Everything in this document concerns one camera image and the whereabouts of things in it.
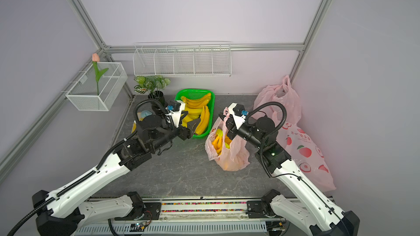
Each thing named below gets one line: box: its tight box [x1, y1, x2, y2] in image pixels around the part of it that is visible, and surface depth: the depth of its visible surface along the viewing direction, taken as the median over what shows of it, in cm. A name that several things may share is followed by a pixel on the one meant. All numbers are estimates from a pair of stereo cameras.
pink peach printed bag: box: [276, 122, 337, 192], surface depth 78 cm
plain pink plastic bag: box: [253, 74, 302, 125], surface depth 107 cm
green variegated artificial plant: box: [133, 75, 172, 100], surface depth 93 cm
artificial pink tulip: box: [91, 52, 109, 96], surface depth 85 cm
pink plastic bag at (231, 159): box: [204, 107, 251, 172], surface depth 72 cm
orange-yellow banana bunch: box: [211, 128, 232, 156], surface depth 80 cm
